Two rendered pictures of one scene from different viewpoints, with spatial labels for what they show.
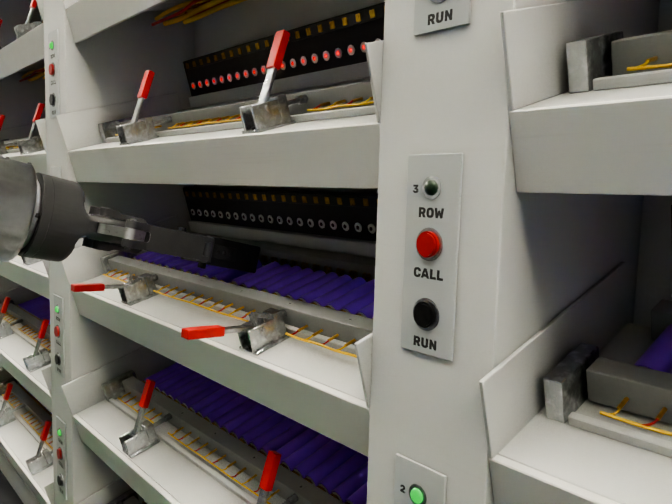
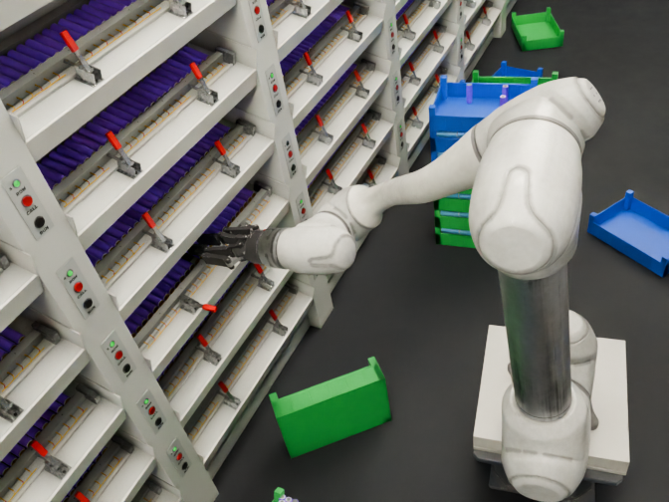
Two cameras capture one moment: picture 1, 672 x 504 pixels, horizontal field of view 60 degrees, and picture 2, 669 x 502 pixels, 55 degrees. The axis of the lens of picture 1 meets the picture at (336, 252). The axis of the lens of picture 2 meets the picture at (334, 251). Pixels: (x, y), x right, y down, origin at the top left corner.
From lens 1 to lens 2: 1.75 m
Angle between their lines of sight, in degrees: 96
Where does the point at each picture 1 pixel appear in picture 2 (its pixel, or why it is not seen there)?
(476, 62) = (286, 115)
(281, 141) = (252, 166)
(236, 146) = (237, 183)
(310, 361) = (264, 217)
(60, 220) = not seen: hidden behind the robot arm
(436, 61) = (280, 119)
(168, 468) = (229, 336)
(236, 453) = (230, 300)
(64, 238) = not seen: hidden behind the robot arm
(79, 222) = not seen: hidden behind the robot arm
